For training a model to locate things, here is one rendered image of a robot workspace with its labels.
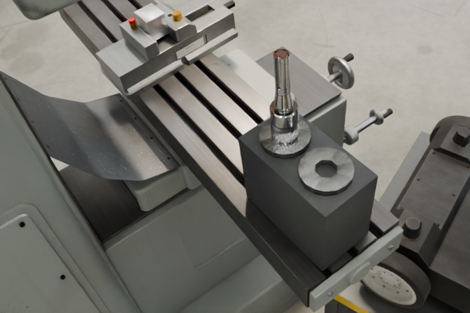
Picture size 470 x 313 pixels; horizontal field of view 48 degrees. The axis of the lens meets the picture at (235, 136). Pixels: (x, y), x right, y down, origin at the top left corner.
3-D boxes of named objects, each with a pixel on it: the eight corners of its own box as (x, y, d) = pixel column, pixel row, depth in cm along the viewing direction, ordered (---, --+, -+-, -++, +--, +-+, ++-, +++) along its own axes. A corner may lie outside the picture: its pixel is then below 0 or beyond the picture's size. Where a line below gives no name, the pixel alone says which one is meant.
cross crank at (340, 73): (337, 70, 180) (339, 43, 171) (362, 89, 173) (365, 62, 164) (301, 92, 175) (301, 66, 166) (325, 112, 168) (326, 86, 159)
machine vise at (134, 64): (207, 11, 149) (201, -23, 141) (240, 35, 141) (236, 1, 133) (99, 70, 137) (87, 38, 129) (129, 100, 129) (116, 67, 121)
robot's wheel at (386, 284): (424, 304, 145) (438, 271, 129) (417, 319, 142) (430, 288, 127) (357, 268, 153) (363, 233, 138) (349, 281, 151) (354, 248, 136)
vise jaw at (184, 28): (170, 11, 139) (167, -2, 136) (197, 32, 132) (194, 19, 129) (151, 22, 137) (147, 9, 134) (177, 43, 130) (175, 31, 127)
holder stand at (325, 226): (290, 164, 112) (288, 98, 96) (368, 233, 99) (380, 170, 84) (245, 196, 108) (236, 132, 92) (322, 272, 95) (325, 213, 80)
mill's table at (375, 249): (122, -15, 176) (115, -36, 170) (403, 247, 105) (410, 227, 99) (59, 15, 169) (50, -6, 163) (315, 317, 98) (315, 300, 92)
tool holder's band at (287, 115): (290, 124, 84) (290, 120, 84) (264, 116, 86) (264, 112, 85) (303, 105, 87) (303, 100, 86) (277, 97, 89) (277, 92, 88)
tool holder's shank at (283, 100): (288, 116, 84) (286, 63, 76) (270, 110, 86) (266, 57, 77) (296, 103, 86) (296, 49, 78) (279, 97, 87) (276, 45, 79)
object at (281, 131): (291, 148, 89) (290, 124, 84) (266, 139, 91) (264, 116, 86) (303, 128, 91) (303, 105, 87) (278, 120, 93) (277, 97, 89)
